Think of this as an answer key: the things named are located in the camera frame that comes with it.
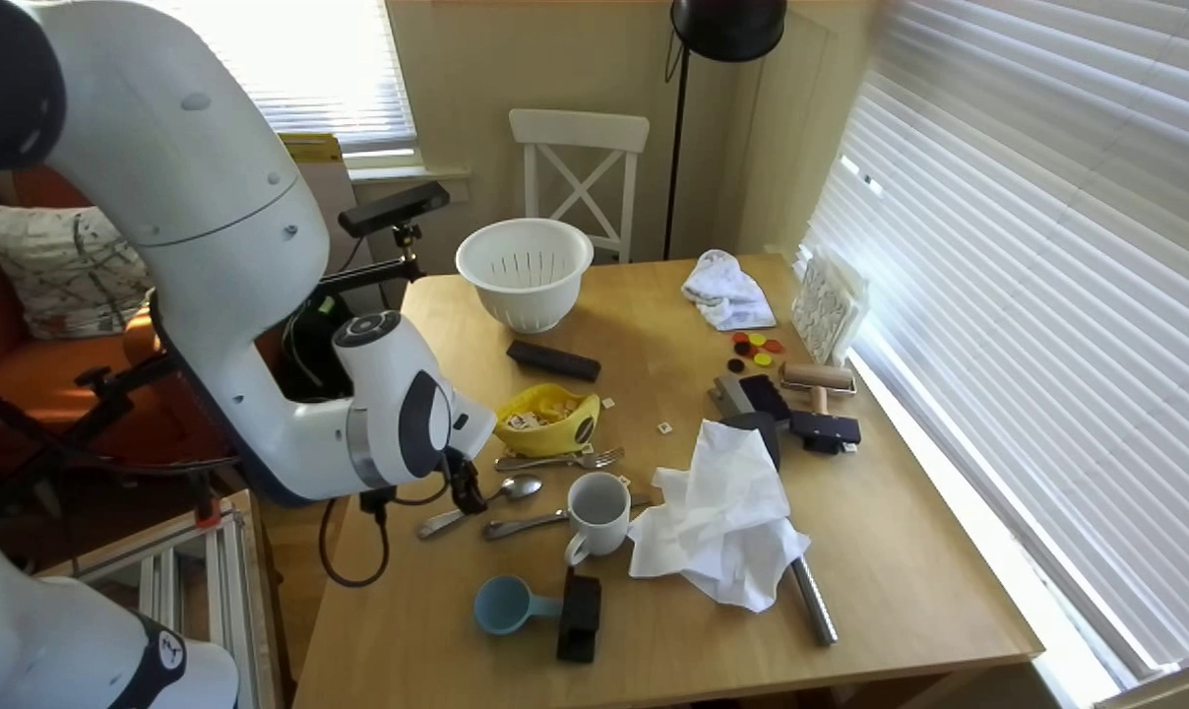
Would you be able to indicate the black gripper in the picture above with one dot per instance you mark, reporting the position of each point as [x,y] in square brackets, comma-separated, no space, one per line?
[463,468]

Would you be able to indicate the silver metal spoon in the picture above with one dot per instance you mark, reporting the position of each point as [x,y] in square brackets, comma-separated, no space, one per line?
[521,490]

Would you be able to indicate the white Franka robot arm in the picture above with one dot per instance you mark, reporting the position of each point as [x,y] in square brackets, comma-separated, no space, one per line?
[203,170]

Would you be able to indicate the silver spoon on table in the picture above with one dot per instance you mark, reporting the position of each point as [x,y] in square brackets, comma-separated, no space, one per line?
[518,526]

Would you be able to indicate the wooden letter tiles heap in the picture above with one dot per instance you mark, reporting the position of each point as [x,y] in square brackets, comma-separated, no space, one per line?
[521,423]

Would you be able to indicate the white ceramic mug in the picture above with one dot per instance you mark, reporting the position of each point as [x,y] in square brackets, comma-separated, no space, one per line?
[598,514]

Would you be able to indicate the black rectangular remote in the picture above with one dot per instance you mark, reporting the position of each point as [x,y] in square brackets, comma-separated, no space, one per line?
[553,362]

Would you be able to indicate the small wooden letter tile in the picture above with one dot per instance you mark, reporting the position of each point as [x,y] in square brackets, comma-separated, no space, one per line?
[664,427]

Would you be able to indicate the white plastic colander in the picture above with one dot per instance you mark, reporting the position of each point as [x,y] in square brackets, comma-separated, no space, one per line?
[521,268]

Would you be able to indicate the white crumpled paper sheet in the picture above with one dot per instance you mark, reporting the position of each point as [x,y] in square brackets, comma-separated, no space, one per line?
[716,519]

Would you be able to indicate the white wooden rack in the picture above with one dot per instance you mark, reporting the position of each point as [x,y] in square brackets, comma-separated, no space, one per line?
[207,552]

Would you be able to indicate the black plastic disc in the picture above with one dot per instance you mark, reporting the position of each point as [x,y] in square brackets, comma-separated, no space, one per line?
[742,347]
[732,366]

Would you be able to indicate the yellow plastic disc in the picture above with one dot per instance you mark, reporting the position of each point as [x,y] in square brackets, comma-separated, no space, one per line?
[762,362]
[755,339]

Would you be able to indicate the white crumpled tissue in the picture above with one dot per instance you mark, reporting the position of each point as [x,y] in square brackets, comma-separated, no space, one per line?
[728,292]

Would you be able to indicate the red plastic disc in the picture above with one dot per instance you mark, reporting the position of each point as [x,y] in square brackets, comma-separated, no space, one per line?
[774,347]

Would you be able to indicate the black stapler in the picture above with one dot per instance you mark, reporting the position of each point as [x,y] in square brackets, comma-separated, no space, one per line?
[824,433]

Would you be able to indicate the silver metal bar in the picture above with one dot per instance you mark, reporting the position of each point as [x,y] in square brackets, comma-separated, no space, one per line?
[814,603]

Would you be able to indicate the black tripod stand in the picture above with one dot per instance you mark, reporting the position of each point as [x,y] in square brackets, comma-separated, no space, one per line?
[106,384]

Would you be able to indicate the yellow cardboard box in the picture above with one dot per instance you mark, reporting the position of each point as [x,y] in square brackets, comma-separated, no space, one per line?
[312,153]

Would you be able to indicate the white wooden chair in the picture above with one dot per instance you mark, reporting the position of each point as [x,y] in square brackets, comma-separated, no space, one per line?
[578,132]

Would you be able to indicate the small window with blinds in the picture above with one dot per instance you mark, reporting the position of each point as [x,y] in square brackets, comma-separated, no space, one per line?
[330,66]

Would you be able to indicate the white patterned pillow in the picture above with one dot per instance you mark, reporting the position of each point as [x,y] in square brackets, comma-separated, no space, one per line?
[56,268]

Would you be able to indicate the black floor lamp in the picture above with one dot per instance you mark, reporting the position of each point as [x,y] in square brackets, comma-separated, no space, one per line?
[728,26]

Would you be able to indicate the wide white window blinds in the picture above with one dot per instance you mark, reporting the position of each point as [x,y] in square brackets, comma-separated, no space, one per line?
[1051,261]

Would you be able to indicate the black stereo camera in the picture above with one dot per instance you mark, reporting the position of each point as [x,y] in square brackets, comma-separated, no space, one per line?
[395,208]

